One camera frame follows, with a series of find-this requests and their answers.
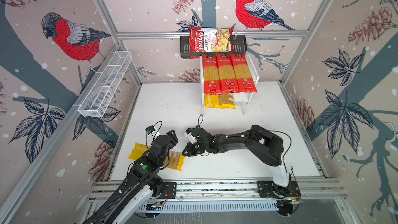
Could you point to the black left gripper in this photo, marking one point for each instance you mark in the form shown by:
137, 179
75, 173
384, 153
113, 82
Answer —
173, 138

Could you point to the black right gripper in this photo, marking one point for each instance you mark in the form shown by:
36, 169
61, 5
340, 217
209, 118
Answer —
190, 152

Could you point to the yellow spaghetti bag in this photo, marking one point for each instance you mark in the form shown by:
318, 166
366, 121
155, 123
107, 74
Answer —
175, 162
211, 101
227, 101

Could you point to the red spaghetti bag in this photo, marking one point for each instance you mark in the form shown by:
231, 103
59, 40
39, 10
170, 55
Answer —
243, 75
211, 75
226, 72

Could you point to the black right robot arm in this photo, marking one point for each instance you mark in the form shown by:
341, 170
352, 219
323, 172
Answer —
264, 144

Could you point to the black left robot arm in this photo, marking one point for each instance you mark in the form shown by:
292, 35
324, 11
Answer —
141, 183

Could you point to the red cassava chips bag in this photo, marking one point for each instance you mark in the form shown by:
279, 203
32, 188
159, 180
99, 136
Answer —
210, 40

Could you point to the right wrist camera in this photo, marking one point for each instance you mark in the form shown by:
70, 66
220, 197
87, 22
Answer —
188, 134

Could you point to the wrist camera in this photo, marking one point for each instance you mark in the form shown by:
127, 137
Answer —
152, 132
188, 134

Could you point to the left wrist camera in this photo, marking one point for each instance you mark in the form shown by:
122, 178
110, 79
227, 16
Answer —
152, 132

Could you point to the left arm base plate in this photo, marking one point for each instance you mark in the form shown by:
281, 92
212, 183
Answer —
168, 191

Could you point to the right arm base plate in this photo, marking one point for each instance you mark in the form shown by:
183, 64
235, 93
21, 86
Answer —
267, 189

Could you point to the white wire mesh basket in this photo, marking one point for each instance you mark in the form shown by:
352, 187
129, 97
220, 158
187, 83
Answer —
101, 94

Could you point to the black wall basket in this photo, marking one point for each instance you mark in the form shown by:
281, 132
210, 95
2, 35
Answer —
234, 45

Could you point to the aluminium mounting rail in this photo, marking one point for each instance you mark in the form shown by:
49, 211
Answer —
311, 188

